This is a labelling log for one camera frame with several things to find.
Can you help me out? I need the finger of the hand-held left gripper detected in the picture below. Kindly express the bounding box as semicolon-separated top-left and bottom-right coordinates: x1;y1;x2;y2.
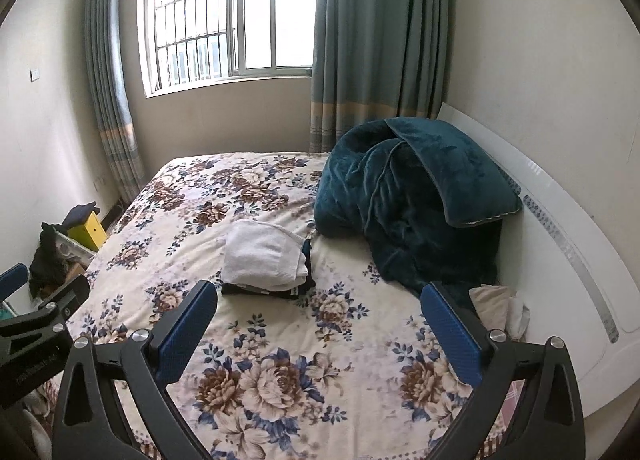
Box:
0;263;29;302
0;274;91;338

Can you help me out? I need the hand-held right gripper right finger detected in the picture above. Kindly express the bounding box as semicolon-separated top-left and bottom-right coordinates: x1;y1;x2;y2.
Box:
400;281;586;460

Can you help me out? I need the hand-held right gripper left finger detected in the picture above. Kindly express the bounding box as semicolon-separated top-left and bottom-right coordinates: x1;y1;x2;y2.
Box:
51;279;236;460

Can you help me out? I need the white garment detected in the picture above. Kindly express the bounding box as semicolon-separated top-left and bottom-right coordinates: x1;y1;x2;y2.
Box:
221;219;311;292

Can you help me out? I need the dark clothes pile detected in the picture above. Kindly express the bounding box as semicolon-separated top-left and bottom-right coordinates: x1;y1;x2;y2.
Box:
29;223;68;293

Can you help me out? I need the cardboard box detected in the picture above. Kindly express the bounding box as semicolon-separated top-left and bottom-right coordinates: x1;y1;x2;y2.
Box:
65;263;92;287

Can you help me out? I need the white plastic bin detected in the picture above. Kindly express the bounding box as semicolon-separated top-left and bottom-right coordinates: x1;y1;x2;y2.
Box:
52;233;96;263

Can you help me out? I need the white crumpled cloth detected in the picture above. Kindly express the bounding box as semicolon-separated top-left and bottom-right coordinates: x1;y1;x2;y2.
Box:
469;285;531;341

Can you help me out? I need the yellow box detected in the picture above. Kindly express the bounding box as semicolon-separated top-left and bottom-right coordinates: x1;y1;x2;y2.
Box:
67;213;110;252

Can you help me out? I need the dark cloth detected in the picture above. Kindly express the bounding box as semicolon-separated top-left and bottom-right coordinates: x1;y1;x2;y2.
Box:
62;201;101;228

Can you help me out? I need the pink cloth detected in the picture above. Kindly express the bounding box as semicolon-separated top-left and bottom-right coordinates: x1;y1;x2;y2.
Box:
492;380;523;436

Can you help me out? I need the floral bed sheet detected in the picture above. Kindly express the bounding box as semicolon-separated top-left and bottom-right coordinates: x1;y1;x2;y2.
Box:
37;151;506;460

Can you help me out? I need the black folded garment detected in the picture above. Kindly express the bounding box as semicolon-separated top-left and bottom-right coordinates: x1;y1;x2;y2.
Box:
220;237;317;298

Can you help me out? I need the teal plush quilt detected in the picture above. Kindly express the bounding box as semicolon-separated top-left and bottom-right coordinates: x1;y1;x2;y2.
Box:
314;121;503;297

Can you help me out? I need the white headboard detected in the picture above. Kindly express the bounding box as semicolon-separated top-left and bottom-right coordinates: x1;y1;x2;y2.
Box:
435;102;640;418

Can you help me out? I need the teal plush pillow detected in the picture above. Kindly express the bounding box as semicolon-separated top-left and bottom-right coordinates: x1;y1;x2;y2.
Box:
384;116;523;228

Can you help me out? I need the teal curtain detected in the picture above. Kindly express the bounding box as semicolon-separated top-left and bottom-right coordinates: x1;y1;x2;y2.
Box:
309;0;451;153
84;0;147;201

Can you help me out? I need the barred window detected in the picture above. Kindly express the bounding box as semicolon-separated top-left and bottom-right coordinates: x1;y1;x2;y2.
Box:
137;0;321;98

